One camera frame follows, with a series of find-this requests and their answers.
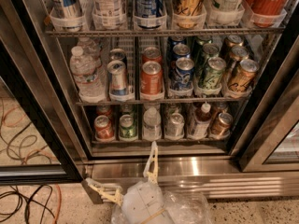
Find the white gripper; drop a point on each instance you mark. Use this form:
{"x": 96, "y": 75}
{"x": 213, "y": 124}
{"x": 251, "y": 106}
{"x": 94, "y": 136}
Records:
{"x": 141, "y": 202}

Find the clear water bottle bottom shelf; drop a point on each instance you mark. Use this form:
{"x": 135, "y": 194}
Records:
{"x": 152, "y": 129}

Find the clear water bottle shelf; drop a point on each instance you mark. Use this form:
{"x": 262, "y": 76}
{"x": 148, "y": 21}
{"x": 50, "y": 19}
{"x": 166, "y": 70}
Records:
{"x": 152, "y": 129}
{"x": 91, "y": 87}

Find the green can bottom shelf front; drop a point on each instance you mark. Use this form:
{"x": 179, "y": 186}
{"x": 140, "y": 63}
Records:
{"x": 127, "y": 128}

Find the red can bottom shelf front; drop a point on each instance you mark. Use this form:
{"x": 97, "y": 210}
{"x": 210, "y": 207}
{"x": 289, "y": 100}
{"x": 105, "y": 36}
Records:
{"x": 103, "y": 127}

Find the red can shelf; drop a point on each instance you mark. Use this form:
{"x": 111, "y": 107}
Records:
{"x": 104, "y": 110}
{"x": 103, "y": 127}

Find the silver can bottom shelf front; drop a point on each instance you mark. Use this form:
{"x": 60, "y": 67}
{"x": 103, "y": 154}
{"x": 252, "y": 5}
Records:
{"x": 175, "y": 125}

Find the silver can shelf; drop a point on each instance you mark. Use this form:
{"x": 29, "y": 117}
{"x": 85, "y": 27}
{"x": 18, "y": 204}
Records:
{"x": 173, "y": 108}
{"x": 175, "y": 125}

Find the green can bottom shelf rear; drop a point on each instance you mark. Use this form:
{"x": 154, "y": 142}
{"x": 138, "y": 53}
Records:
{"x": 128, "y": 109}

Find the red can bottom shelf rear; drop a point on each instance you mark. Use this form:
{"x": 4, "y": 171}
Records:
{"x": 104, "y": 110}

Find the silver can bottom shelf rear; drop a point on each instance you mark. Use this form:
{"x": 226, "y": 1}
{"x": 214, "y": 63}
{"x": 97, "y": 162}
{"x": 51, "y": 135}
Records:
{"x": 173, "y": 108}

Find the brown juice bottle white cap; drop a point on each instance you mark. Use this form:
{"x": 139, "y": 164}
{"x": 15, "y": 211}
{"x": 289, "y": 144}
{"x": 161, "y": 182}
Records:
{"x": 199, "y": 122}

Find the left glass fridge door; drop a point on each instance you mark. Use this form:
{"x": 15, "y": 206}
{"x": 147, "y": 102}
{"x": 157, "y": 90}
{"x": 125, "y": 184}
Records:
{"x": 32, "y": 137}

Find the glass fridge door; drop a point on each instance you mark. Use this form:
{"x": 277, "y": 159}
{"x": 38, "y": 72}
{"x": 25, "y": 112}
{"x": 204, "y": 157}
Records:
{"x": 274, "y": 147}
{"x": 32, "y": 137}

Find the copper can bottom shelf front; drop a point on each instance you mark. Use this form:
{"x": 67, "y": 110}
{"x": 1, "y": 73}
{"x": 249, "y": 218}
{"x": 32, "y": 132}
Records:
{"x": 221, "y": 124}

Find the copper can shelf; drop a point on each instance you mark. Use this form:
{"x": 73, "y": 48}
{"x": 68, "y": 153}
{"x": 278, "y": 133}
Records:
{"x": 221, "y": 124}
{"x": 219, "y": 107}

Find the clear water bottle middle shelf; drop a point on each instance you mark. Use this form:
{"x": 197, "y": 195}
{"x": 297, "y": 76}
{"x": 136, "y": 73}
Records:
{"x": 91, "y": 87}

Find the orange can front middle shelf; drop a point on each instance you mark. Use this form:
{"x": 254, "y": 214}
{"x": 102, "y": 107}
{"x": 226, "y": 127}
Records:
{"x": 151, "y": 78}

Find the orange can shelf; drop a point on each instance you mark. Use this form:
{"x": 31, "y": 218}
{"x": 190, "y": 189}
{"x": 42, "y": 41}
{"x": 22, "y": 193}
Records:
{"x": 151, "y": 78}
{"x": 151, "y": 54}

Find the copper can bottom shelf rear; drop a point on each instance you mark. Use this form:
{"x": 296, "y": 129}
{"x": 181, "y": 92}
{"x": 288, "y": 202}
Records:
{"x": 219, "y": 107}

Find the orange can rear middle shelf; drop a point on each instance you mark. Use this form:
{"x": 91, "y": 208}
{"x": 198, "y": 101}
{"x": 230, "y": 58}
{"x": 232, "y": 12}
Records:
{"x": 151, "y": 54}

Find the rear water bottle middle shelf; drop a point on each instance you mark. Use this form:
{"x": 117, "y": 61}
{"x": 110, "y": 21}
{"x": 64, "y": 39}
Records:
{"x": 91, "y": 48}

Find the right glass fridge door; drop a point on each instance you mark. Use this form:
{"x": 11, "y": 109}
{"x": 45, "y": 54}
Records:
{"x": 274, "y": 147}

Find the white label bottle top shelf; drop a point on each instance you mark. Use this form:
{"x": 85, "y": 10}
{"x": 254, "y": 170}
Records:
{"x": 111, "y": 12}

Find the yellow can top shelf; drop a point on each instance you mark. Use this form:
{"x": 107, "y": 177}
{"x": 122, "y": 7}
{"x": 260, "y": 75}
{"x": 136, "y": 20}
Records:
{"x": 186, "y": 11}

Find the blue white can top shelf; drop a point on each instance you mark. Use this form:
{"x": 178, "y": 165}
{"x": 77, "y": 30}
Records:
{"x": 68, "y": 10}

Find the green white can top shelf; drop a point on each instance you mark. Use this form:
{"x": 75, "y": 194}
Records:
{"x": 225, "y": 11}

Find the clear plastic bin on floor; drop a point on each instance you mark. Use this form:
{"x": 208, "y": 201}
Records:
{"x": 179, "y": 209}

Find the silver blue can front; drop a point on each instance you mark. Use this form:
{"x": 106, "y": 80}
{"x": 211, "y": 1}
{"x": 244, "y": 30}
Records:
{"x": 117, "y": 74}

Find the silver blue can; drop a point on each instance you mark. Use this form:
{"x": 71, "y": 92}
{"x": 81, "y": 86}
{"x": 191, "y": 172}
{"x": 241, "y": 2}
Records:
{"x": 117, "y": 74}
{"x": 117, "y": 54}

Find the silver blue can rear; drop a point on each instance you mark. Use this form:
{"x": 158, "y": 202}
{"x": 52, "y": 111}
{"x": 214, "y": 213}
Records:
{"x": 117, "y": 54}

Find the blue can middle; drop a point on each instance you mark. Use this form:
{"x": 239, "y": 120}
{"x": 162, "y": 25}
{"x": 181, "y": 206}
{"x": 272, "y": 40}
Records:
{"x": 180, "y": 51}

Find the gold can front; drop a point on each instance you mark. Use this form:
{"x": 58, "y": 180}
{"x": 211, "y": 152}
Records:
{"x": 242, "y": 75}

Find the gold can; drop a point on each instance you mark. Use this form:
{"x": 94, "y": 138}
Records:
{"x": 236, "y": 54}
{"x": 230, "y": 41}
{"x": 242, "y": 75}

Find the green can middle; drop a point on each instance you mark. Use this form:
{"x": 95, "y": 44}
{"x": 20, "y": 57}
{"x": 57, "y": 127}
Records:
{"x": 208, "y": 50}

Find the gold can middle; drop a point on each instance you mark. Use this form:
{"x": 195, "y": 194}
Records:
{"x": 236, "y": 54}

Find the gold can rear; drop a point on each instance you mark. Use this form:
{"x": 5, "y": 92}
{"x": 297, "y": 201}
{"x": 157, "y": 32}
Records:
{"x": 230, "y": 41}

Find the red coca cola can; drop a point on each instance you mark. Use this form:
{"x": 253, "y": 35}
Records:
{"x": 265, "y": 13}

